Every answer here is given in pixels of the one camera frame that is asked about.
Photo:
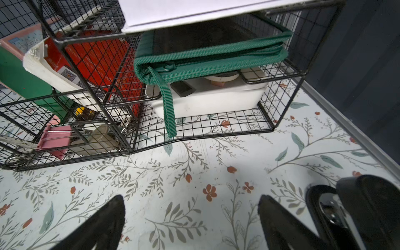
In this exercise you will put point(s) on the white plastic tray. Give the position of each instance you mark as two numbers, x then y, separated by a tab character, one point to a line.
227	92

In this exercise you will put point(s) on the black stapler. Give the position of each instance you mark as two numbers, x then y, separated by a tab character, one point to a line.
359	213

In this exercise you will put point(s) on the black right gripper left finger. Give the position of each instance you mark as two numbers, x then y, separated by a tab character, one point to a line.
102	231

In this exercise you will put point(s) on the green folder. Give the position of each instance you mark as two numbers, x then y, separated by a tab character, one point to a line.
28	86

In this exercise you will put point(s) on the pink small box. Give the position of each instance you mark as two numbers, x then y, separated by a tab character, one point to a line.
55	138

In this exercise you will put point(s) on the red book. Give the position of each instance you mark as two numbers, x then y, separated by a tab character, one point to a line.
108	68

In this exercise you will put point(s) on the black wire desk organizer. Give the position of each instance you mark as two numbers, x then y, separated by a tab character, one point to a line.
95	133

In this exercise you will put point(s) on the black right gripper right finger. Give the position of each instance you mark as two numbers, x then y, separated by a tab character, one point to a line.
282	230

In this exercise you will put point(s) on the white paper stack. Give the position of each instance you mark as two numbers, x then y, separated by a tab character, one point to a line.
187	12

